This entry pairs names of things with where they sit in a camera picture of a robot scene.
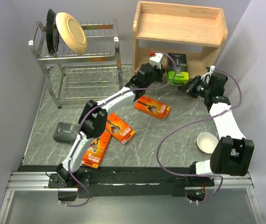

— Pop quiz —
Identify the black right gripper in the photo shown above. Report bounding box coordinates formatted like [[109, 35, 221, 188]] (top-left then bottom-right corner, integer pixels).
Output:
[[178, 75, 211, 99]]

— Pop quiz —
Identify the black green razor box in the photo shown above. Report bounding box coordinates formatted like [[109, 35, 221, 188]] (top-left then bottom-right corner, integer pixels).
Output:
[[52, 122, 79, 144], [167, 53, 189, 85]]

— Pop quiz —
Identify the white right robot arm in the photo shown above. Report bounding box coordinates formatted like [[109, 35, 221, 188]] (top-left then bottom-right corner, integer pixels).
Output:
[[178, 72, 255, 186]]

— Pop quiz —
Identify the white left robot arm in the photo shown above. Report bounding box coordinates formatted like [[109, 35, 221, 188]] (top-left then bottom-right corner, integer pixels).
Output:
[[57, 63, 165, 188]]

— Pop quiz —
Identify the wooden two-tier shelf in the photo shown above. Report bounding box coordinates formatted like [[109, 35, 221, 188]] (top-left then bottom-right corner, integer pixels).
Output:
[[132, 1, 228, 78]]

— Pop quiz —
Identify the orange razor box right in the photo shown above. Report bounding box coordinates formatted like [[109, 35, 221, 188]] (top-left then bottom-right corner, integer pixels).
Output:
[[135, 96, 171, 120]]

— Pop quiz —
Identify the orange razor box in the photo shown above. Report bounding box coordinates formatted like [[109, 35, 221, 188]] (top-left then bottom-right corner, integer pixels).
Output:
[[135, 96, 171, 120], [81, 132, 112, 168], [106, 113, 136, 145]]

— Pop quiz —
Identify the chrome dish rack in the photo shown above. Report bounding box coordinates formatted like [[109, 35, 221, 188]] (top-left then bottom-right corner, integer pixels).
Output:
[[28, 19, 123, 109]]

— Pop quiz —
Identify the white small bowl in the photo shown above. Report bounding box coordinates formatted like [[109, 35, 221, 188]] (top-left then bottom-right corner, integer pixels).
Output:
[[196, 133, 219, 154]]

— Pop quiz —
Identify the orange razor box middle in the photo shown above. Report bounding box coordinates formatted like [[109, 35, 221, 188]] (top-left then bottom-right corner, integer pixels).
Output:
[[106, 113, 136, 145]]

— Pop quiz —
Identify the beige wooden plate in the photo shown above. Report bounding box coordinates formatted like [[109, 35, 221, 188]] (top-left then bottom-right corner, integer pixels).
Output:
[[55, 12, 88, 55]]

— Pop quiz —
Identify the orange razor box left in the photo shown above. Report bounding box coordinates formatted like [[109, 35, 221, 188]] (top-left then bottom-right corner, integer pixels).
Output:
[[81, 132, 112, 168]]

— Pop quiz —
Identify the black plate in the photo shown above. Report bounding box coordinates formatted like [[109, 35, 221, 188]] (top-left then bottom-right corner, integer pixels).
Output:
[[46, 9, 60, 56]]

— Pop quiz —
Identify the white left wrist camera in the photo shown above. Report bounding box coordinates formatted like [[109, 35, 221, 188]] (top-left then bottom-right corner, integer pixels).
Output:
[[149, 51, 163, 70]]

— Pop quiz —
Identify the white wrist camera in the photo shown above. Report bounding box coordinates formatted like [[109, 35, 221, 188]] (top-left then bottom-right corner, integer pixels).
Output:
[[149, 51, 163, 70], [201, 65, 215, 84]]

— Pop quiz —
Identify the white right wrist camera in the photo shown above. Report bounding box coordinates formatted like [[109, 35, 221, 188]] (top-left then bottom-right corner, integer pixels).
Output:
[[201, 65, 215, 84]]

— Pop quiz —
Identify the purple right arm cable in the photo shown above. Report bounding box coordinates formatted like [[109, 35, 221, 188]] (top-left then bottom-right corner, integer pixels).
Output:
[[156, 67, 242, 206]]

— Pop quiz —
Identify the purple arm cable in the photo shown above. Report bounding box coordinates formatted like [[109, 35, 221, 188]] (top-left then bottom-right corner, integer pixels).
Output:
[[156, 67, 242, 206], [67, 51, 178, 208]]

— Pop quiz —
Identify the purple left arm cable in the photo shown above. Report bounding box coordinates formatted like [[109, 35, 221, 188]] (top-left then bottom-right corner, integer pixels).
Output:
[[67, 51, 178, 208]]

